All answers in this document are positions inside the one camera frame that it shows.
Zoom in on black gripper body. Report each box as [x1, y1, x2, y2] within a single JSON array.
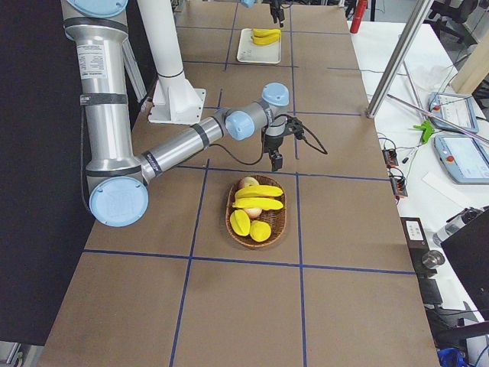
[[269, 0, 281, 15], [263, 128, 285, 153]]

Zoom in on yellow banana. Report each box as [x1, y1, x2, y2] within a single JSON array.
[[252, 28, 281, 38], [251, 34, 280, 46], [232, 197, 283, 210], [235, 185, 283, 200]]

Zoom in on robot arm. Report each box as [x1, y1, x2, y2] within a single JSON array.
[[240, 0, 285, 28], [61, 1, 289, 227]]

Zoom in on brown wicker basket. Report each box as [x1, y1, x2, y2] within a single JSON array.
[[225, 175, 287, 248]]

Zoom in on pink peach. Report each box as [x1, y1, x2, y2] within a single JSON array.
[[238, 176, 260, 190]]

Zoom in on cream bear tray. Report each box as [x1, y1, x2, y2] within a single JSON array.
[[236, 28, 281, 64]]

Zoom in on yellow starfruit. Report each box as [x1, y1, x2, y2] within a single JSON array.
[[229, 209, 251, 236]]

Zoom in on yellow mango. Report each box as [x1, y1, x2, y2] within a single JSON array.
[[249, 220, 271, 242]]

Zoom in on red fire extinguisher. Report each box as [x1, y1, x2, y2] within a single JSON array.
[[350, 0, 368, 34]]

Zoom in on green plastic tool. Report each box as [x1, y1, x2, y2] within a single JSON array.
[[413, 119, 436, 145]]

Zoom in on teach pendant far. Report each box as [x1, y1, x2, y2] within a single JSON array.
[[428, 92, 479, 133]]

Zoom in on teach pendant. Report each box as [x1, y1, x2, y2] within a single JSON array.
[[434, 135, 488, 184], [428, 92, 479, 133]]

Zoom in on teach pendant near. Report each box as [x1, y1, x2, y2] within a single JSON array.
[[434, 135, 488, 184]]

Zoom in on black monitor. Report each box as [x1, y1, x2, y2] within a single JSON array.
[[441, 210, 488, 320]]

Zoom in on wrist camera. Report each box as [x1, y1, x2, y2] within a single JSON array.
[[284, 116, 306, 140]]

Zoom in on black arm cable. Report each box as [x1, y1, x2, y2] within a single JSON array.
[[208, 113, 329, 166]]

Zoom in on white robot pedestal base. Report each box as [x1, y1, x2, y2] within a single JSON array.
[[138, 0, 206, 125]]

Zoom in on aluminium frame post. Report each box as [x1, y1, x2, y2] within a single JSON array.
[[366, 0, 433, 119]]

